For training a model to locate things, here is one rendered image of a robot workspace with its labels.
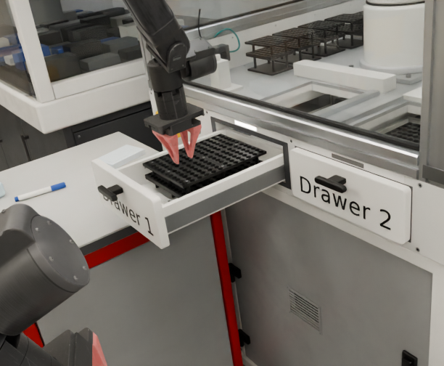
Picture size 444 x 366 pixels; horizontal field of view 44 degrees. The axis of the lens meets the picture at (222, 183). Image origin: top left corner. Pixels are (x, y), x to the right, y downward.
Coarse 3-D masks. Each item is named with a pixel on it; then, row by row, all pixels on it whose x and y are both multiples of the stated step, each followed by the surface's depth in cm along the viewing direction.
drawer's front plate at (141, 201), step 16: (96, 160) 121; (96, 176) 123; (112, 176) 114; (128, 192) 109; (144, 192) 104; (112, 208) 121; (128, 208) 113; (144, 208) 105; (160, 208) 102; (144, 224) 108; (160, 224) 103; (160, 240) 104
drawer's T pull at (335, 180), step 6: (318, 180) 103; (324, 180) 102; (330, 180) 102; (336, 180) 102; (342, 180) 102; (324, 186) 103; (330, 186) 101; (336, 186) 100; (342, 186) 99; (342, 192) 99
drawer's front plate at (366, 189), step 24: (312, 168) 110; (336, 168) 104; (312, 192) 112; (336, 192) 106; (360, 192) 101; (384, 192) 96; (408, 192) 92; (360, 216) 103; (384, 216) 98; (408, 216) 94
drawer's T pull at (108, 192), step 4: (116, 184) 113; (100, 188) 112; (104, 188) 111; (108, 188) 111; (112, 188) 111; (116, 188) 111; (120, 188) 111; (100, 192) 112; (104, 192) 110; (108, 192) 109; (112, 192) 109; (116, 192) 110; (120, 192) 111; (108, 196) 109; (112, 196) 108; (116, 196) 108; (112, 200) 108
